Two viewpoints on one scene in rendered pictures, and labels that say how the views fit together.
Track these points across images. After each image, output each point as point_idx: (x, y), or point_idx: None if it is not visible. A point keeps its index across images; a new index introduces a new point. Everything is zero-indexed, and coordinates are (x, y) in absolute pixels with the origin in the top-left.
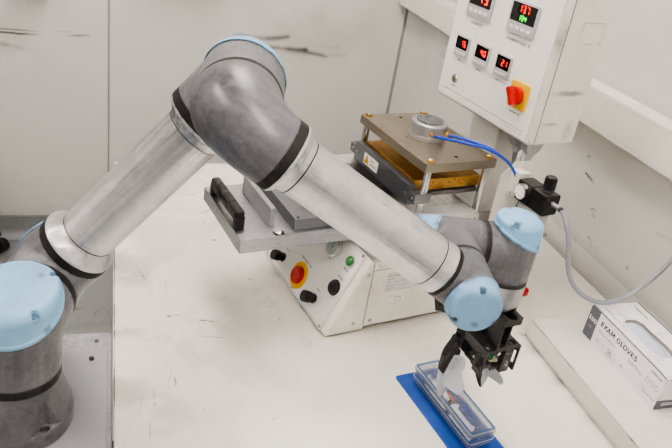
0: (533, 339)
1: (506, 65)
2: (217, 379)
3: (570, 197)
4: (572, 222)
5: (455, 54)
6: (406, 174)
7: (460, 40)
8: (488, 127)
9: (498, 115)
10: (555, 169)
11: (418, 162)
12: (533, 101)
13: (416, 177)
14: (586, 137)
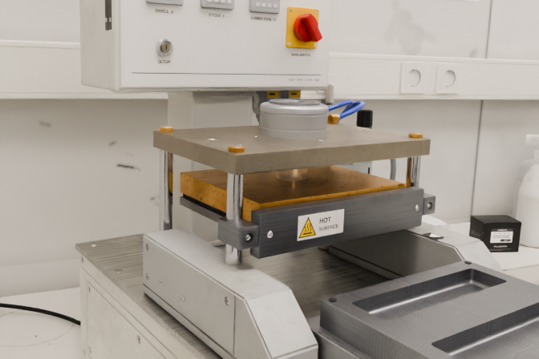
0: None
1: None
2: None
3: (105, 209)
4: (126, 235)
5: (155, 2)
6: (387, 187)
7: None
8: (232, 106)
9: (276, 70)
10: (52, 193)
11: (415, 147)
12: (326, 27)
13: (391, 182)
14: (95, 123)
